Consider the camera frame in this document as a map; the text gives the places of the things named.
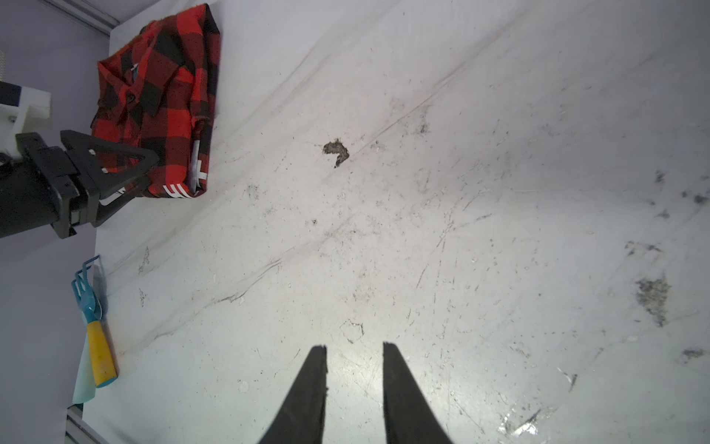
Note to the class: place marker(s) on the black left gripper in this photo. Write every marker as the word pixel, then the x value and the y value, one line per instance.
pixel 41 189

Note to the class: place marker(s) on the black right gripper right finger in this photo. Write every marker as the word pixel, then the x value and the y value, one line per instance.
pixel 408 417

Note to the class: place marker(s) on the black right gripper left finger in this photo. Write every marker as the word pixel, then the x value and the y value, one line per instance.
pixel 301 417

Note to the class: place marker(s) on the red black plaid shirt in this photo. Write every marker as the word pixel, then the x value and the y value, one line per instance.
pixel 158 93

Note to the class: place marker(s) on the yellow blue small bottle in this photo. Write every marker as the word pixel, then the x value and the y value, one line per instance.
pixel 102 361

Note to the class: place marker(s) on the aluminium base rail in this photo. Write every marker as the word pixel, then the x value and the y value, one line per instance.
pixel 78 431

